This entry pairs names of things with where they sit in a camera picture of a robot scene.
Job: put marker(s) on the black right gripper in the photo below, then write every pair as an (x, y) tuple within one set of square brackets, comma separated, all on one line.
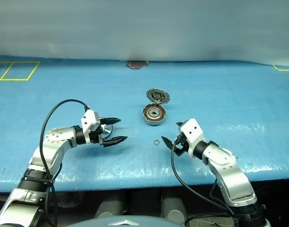
[(181, 146)]

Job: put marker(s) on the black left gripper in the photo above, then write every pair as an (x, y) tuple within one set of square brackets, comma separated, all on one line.
[(96, 137)]

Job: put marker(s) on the silver spoked motor rotor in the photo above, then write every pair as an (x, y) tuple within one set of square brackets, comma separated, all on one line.
[(110, 132)]

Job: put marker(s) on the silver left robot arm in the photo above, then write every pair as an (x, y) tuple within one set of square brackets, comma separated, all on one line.
[(54, 139)]

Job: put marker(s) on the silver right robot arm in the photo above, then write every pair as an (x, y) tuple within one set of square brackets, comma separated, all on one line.
[(232, 175)]

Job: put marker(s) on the motor base with copper windings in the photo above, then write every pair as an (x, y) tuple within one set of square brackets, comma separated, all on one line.
[(148, 114)]

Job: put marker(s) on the silver motor cover with circuit board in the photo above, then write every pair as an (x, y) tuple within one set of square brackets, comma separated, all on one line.
[(150, 94)]

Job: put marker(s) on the grey rounded shape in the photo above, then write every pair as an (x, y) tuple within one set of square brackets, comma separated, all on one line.
[(174, 210), (109, 208)]

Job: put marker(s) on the grey-blue robot torso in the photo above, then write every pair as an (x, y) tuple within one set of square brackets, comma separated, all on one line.
[(125, 223)]

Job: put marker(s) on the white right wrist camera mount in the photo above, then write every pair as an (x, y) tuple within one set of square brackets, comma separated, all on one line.
[(194, 132)]

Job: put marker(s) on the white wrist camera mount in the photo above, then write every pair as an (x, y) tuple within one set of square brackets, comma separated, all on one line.
[(194, 132), (89, 120)]

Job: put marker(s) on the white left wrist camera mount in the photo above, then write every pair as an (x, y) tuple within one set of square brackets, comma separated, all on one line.
[(89, 120)]

